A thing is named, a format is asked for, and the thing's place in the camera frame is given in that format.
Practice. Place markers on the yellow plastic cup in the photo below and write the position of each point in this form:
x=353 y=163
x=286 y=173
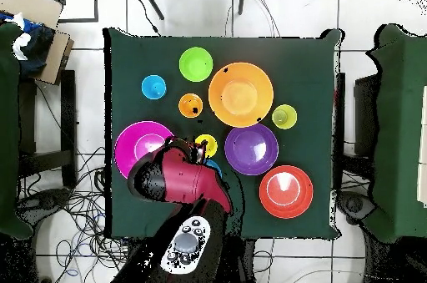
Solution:
x=211 y=146

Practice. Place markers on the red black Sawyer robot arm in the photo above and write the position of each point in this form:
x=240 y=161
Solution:
x=180 y=179

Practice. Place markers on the small blue plastic bowl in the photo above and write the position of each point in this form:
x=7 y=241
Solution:
x=215 y=166

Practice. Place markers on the orange plastic cup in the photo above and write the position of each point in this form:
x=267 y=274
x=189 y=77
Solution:
x=190 y=105

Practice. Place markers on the purple plastic bowl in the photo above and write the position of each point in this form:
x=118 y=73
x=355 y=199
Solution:
x=251 y=149

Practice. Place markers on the large orange plastic bowl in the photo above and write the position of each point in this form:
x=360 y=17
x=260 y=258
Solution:
x=241 y=94

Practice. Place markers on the large pink plastic bowl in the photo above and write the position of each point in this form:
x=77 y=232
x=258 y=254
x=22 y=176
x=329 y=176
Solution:
x=133 y=142

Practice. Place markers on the blue plastic cup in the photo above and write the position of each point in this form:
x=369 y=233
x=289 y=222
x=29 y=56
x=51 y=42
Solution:
x=153 y=87

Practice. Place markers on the small green plastic bowl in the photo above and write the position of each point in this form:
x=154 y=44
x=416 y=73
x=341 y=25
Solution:
x=195 y=64

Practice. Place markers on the pale yellow-green plastic cup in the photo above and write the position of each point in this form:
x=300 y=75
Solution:
x=284 y=116

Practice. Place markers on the red plastic bowl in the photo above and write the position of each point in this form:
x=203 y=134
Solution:
x=286 y=192

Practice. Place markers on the dark green table cloth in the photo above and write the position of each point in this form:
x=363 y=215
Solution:
x=300 y=79

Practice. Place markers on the black wooden stool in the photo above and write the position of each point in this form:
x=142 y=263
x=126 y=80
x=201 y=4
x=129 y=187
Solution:
x=68 y=112

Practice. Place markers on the green cloth covered table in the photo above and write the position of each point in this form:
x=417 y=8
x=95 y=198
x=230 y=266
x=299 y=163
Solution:
x=400 y=129
x=8 y=129

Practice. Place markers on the blue and white clothes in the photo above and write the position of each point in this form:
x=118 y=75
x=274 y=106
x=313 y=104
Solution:
x=33 y=49

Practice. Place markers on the brown cardboard box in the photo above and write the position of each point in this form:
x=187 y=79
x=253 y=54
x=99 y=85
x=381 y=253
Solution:
x=33 y=6

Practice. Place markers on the black metal frame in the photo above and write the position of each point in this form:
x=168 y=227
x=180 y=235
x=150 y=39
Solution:
x=95 y=2

